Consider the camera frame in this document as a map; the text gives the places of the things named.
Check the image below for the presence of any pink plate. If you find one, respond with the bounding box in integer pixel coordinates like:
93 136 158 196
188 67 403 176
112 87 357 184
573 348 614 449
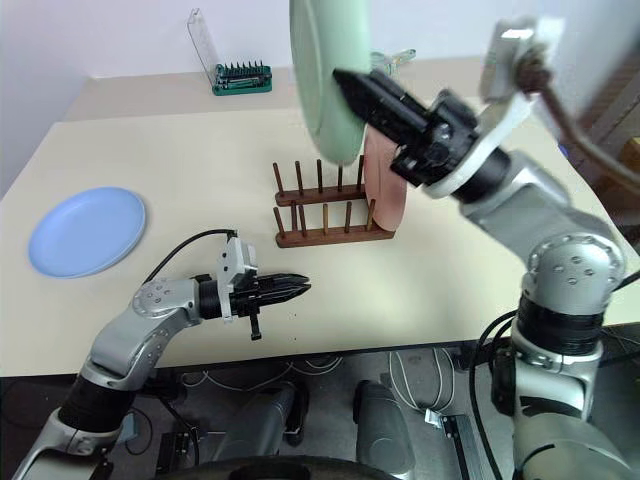
361 124 409 234

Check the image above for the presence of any white floor cable coil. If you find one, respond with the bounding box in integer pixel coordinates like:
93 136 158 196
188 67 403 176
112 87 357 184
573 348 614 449
387 347 458 413

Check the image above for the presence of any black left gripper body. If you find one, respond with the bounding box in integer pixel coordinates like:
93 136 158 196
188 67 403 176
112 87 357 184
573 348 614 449
230 276 267 319

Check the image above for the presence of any black cable at robot waist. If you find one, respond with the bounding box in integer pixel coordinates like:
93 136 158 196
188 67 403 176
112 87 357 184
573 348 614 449
473 308 526 480

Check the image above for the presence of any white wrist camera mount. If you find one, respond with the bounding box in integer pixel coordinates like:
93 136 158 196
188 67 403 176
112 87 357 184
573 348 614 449
215 237 260 325
423 14 567 201

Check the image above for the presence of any light green plate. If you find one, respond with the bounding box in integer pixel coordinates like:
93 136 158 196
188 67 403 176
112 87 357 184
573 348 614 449
289 0 374 167

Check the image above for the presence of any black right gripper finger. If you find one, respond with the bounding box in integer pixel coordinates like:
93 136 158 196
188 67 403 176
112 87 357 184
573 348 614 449
369 68 417 105
332 67 433 148

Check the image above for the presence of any aluminium profile rail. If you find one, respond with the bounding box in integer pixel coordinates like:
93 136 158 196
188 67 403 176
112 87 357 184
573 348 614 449
423 406 485 480

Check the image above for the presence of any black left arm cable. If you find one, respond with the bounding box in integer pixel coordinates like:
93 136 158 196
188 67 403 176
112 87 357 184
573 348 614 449
143 228 239 284

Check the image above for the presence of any black floor box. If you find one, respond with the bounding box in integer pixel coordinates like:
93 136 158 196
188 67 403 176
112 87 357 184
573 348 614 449
158 428 202 475

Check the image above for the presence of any dark right arm cable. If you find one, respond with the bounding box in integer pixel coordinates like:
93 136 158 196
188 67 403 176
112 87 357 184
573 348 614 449
517 49 640 189

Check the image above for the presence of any brown wooden furniture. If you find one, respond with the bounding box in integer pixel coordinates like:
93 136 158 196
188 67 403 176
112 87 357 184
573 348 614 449
574 94 640 214

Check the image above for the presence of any dark grey rounded shape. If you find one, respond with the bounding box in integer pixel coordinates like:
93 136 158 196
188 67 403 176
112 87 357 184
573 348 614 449
351 379 417 477
218 381 312 457

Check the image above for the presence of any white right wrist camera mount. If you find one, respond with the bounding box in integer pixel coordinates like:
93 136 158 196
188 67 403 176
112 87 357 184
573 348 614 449
423 14 567 201

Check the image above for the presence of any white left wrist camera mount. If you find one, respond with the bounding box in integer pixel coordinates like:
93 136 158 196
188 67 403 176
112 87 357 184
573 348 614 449
215 237 260 325

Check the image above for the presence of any wooden dish rack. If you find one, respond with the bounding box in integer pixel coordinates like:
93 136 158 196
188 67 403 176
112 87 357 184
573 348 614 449
271 154 397 250

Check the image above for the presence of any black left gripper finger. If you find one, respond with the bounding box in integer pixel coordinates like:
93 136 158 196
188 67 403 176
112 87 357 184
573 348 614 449
257 272 309 292
259 284 313 307

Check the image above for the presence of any green screwdriver bit set case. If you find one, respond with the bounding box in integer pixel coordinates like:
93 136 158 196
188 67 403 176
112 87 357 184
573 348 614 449
187 7 275 97

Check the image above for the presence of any small blue floor object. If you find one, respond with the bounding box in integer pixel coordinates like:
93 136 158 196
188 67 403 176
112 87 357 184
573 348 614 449
121 413 143 442

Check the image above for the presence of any light blue plate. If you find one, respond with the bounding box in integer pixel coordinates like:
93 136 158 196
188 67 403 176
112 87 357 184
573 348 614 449
27 186 148 279

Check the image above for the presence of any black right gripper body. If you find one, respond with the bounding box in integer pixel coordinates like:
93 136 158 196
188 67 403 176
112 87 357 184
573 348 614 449
390 89 483 189

